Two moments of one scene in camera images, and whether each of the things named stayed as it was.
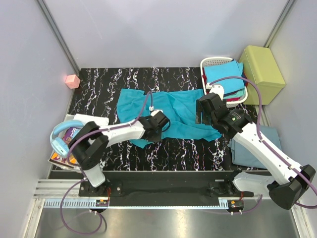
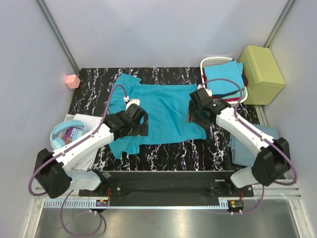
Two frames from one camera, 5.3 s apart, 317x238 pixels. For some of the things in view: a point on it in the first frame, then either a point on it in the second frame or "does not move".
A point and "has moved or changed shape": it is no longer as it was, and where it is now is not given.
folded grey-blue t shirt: (242, 156) does not move
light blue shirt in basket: (235, 69) does not move
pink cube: (73, 81) does not move
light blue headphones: (59, 145) does not move
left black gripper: (162, 120) to (142, 125)
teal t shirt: (180, 106) has moved or changed shape
